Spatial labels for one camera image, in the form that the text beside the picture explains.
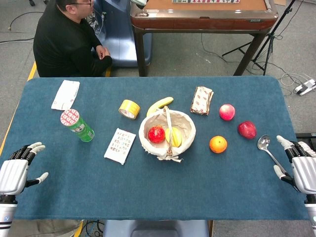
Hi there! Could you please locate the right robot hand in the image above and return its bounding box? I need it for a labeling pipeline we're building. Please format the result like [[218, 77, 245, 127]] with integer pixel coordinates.
[[273, 135, 316, 196]]

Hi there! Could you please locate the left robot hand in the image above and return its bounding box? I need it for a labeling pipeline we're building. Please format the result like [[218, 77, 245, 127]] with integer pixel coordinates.
[[0, 142, 49, 196]]

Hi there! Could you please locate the orange fruit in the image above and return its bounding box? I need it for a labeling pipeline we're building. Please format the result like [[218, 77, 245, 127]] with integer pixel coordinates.
[[209, 135, 228, 154]]

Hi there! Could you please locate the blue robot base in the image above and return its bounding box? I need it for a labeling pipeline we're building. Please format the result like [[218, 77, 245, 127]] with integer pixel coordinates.
[[102, 219, 210, 237]]

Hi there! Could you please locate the white fabric woven basket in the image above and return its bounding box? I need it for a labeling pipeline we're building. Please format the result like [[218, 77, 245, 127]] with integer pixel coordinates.
[[138, 105, 197, 163]]

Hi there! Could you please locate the metal ladle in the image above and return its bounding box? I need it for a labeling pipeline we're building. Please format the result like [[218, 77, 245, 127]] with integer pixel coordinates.
[[257, 134, 291, 177]]

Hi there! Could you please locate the dark red apple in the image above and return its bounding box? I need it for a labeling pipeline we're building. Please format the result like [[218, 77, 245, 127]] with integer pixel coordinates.
[[237, 120, 257, 140]]

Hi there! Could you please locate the green chips can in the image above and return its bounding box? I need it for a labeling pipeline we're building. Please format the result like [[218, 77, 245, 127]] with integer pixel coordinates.
[[60, 109, 95, 143]]

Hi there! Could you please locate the white power strip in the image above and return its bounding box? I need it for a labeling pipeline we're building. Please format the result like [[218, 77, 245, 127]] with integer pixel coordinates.
[[293, 78, 316, 96]]

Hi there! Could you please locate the white tissue packet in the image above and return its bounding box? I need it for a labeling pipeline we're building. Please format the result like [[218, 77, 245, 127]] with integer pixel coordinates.
[[51, 79, 80, 111]]

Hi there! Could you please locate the white patterned snack packet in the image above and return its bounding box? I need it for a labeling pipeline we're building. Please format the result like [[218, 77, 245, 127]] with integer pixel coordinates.
[[104, 127, 137, 165]]

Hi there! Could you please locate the brown patterned snack packet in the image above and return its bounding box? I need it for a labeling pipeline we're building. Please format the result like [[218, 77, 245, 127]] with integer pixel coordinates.
[[190, 86, 214, 116]]

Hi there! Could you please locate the yellow starfruit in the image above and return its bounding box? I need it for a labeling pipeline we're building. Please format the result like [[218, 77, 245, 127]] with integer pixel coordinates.
[[164, 126, 183, 148]]

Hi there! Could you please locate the black tripod stand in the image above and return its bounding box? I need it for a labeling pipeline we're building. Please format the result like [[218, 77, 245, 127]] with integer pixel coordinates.
[[222, 0, 297, 76]]

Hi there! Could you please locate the yellow tape roll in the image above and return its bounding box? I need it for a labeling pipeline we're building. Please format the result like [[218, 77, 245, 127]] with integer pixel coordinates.
[[118, 99, 141, 120]]

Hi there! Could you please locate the man in black sweater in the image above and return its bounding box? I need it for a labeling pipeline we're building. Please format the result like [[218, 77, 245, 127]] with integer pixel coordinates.
[[33, 0, 113, 78]]

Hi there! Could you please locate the blue table cloth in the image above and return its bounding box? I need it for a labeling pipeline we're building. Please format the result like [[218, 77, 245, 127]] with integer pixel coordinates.
[[0, 76, 310, 221]]

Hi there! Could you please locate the red pomegranate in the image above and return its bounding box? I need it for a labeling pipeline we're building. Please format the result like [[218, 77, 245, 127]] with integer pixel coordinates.
[[148, 125, 166, 144]]

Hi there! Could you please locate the yellow banana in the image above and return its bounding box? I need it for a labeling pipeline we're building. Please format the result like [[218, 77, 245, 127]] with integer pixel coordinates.
[[146, 96, 174, 118]]

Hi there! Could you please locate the brown mahjong table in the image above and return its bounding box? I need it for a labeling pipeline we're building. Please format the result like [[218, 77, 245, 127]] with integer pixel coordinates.
[[130, 0, 279, 77]]

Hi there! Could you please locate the black floor cable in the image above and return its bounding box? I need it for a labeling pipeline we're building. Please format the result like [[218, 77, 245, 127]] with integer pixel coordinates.
[[0, 11, 44, 45]]

